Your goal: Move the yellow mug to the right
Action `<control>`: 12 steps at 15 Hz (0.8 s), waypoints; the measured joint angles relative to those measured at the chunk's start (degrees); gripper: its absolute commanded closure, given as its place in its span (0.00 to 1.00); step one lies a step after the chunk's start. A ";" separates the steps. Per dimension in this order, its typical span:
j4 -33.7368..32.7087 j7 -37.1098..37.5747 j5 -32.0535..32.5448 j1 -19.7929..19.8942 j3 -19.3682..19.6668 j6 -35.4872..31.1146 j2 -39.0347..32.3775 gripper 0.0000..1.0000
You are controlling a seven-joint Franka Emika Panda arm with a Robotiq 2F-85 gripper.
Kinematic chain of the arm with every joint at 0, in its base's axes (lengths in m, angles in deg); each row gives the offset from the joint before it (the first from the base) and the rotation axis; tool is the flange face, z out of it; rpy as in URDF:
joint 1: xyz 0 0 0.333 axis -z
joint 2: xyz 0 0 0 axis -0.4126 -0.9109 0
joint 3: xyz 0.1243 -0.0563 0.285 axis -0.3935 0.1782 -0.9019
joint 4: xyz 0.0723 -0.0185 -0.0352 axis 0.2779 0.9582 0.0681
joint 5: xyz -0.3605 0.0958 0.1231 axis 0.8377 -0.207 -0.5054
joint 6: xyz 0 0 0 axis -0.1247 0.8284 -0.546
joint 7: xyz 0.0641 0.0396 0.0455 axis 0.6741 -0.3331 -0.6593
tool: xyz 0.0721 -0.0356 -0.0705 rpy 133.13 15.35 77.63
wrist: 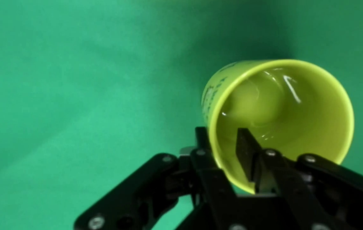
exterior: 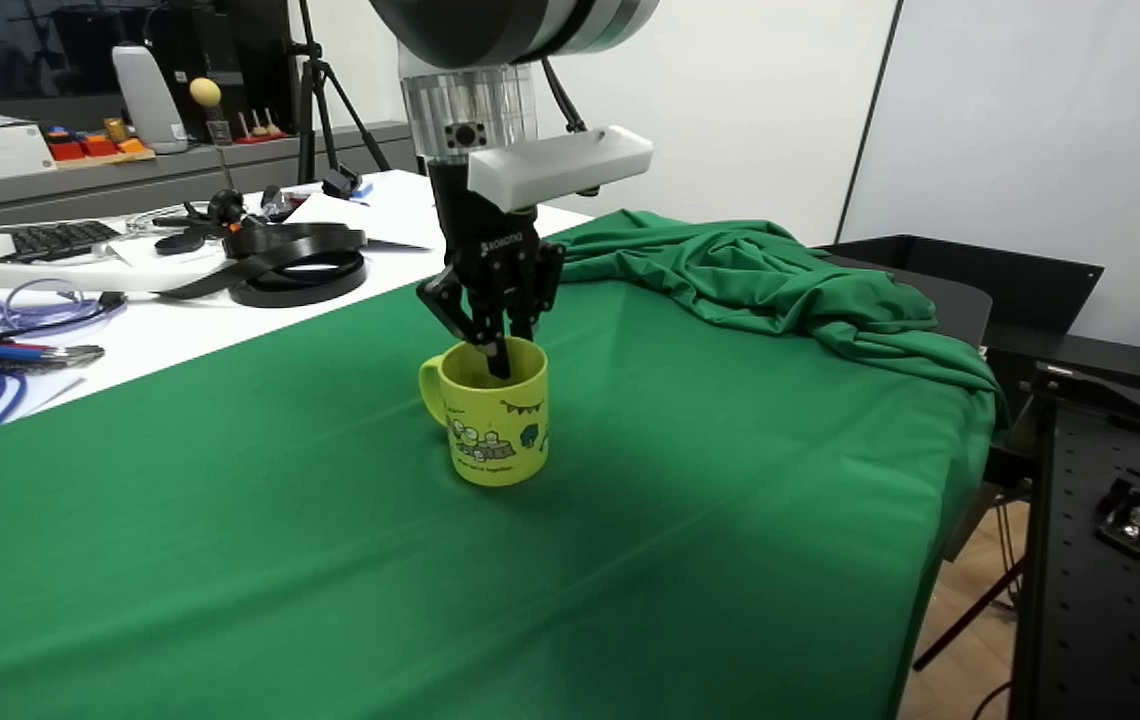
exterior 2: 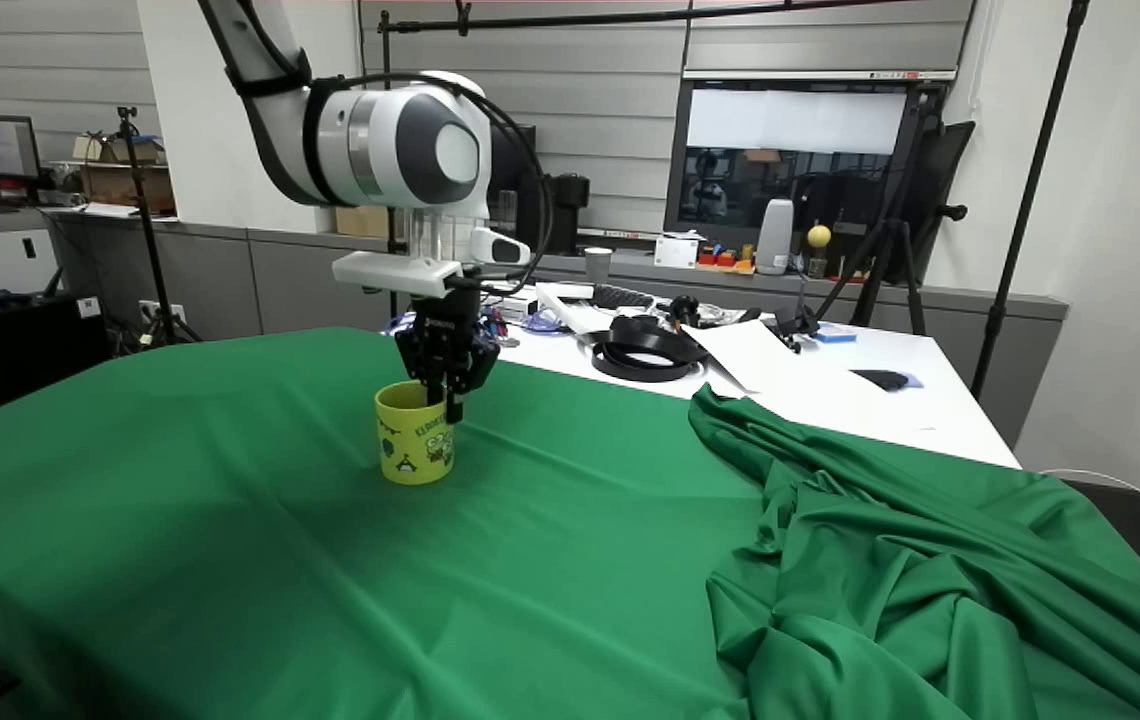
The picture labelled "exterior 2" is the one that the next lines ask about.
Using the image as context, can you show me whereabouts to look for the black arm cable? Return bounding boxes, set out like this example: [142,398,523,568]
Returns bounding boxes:
[459,75,557,302]

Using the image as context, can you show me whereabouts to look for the slanted black stand pole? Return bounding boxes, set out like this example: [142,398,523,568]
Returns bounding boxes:
[964,0,1095,403]

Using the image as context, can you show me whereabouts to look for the white paper sheet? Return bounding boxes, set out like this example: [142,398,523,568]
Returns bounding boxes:
[686,316,862,410]

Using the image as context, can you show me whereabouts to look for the small grey framed monitor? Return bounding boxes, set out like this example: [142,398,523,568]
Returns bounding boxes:
[0,112,47,184]

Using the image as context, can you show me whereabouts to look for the black horizontal rod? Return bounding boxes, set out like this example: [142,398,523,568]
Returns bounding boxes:
[374,0,892,36]

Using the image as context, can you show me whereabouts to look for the white cylinder device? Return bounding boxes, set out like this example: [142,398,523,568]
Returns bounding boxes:
[753,198,799,280]

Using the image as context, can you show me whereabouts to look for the black computer monitor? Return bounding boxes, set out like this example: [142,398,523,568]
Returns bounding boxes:
[484,122,545,250]

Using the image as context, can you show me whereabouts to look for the yellow mug with face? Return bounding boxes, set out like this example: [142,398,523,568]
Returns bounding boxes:
[372,377,459,491]

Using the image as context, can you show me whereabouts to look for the flat black object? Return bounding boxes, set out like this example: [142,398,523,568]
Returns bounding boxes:
[846,365,928,398]

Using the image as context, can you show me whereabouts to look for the brown cardboard box with items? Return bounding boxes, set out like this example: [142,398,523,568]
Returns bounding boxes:
[76,131,181,219]

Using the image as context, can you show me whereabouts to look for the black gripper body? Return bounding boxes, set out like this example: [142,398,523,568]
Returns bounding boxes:
[390,269,509,394]

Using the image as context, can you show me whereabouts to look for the grey wrist camera bar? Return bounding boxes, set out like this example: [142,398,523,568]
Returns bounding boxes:
[327,250,467,306]

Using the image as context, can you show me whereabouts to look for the green cloth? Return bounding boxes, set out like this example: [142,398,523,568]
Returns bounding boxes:
[0,323,1140,720]

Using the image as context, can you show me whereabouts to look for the black tripod with panel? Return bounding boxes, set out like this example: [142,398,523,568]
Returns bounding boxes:
[806,83,978,342]

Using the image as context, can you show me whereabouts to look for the thin black tripod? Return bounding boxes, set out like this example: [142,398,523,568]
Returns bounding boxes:
[108,104,204,353]

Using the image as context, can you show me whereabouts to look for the dark framed window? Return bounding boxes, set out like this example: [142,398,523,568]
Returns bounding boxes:
[662,75,954,269]

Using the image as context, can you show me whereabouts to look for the small white container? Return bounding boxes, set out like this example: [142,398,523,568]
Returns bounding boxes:
[652,229,708,273]

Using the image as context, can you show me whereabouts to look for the coiled black cable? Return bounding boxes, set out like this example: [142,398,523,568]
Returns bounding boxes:
[586,308,708,389]

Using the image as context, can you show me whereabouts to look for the black speaker box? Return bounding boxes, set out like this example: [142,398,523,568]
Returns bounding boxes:
[538,171,591,259]

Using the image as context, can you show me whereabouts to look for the black cabinet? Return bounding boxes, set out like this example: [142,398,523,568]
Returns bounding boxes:
[0,288,117,433]

